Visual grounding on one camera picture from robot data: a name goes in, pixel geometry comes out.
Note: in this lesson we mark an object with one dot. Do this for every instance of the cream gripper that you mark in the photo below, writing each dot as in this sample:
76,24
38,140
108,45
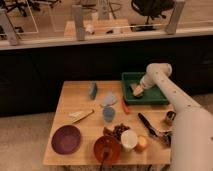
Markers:
138,91

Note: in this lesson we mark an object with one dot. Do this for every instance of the dark grey eraser block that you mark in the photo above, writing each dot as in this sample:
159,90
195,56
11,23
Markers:
133,87

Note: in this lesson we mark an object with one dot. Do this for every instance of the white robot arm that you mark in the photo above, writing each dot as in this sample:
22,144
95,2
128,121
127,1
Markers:
192,128

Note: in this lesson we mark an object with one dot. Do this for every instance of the orange-brown bowl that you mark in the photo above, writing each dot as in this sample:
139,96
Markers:
107,150

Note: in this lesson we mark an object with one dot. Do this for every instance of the green plastic tray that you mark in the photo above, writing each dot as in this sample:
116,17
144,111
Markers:
152,96

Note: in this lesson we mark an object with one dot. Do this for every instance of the pale blue crumpled cloth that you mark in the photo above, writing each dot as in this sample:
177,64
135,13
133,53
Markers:
108,100

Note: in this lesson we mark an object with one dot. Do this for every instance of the blue small cup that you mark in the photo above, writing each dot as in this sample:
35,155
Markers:
108,114

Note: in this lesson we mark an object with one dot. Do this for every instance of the brown dried fruit pile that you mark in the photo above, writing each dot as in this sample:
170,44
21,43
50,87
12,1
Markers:
116,132

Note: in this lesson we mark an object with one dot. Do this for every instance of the small orange fruit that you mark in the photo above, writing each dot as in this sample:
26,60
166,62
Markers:
142,143

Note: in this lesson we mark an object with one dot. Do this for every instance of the white paper cup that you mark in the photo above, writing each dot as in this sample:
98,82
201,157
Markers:
129,140

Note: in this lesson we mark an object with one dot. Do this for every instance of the light wooden table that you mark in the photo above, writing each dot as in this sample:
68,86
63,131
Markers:
74,97

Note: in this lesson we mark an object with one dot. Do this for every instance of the wooden flat spatula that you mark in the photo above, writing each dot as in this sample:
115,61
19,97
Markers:
77,116

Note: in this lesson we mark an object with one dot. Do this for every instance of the black office chair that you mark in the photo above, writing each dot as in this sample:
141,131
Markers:
152,8

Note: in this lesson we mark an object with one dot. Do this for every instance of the black handled brush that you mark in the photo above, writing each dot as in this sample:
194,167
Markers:
164,136

